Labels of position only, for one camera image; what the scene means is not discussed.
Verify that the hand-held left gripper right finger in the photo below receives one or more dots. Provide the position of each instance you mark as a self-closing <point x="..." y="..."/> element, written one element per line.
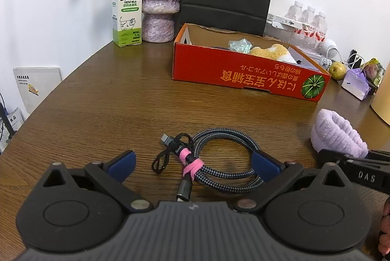
<point x="265" y="165"/>

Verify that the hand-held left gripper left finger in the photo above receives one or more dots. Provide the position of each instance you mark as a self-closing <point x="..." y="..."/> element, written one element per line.
<point x="123" y="163"/>

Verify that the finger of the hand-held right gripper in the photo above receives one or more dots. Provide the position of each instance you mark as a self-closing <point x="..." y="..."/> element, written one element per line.
<point x="379" y="155"/>
<point x="332" y="156"/>

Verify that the purple fluffy band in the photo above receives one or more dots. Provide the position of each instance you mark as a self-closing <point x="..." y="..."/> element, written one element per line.
<point x="335" y="133"/>

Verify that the red cardboard box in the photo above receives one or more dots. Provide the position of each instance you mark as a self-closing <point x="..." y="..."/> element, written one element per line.
<point x="231" y="75"/>

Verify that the yellow white plush toy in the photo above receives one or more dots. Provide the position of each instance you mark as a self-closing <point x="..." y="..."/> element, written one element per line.
<point x="271" y="52"/>

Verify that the iridescent bundle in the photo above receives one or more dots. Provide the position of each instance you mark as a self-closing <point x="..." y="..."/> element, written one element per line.
<point x="240" y="45"/>

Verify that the person's right hand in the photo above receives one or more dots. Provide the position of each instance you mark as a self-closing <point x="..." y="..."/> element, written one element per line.
<point x="385" y="227"/>

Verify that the purple tissue pack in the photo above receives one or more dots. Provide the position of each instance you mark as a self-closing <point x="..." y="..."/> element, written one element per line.
<point x="355" y="84"/>

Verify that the green yellow snack bag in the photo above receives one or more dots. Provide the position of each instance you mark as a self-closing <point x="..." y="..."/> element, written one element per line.
<point x="374" y="70"/>

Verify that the yellow green fruit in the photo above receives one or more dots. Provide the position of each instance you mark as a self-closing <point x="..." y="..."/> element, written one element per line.
<point x="337" y="70"/>

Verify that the black power adapter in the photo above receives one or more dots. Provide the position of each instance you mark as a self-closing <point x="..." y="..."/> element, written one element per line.
<point x="355" y="57"/>

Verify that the white round device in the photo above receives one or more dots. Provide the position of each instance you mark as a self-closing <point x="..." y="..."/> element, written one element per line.
<point x="327" y="46"/>

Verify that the white flat carton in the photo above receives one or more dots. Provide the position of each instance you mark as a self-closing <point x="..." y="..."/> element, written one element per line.
<point x="36" y="87"/>

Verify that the white paper packet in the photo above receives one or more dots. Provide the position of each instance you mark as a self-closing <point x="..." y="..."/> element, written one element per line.
<point x="13" y="124"/>

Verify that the clear plastic grain container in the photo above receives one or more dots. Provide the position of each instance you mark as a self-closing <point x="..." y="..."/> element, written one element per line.
<point x="278" y="34"/>

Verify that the white flat packet box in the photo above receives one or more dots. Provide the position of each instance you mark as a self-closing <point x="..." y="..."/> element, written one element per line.
<point x="283" y="20"/>

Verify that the white green milk carton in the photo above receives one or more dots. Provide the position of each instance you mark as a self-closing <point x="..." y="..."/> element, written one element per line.
<point x="128" y="5"/>

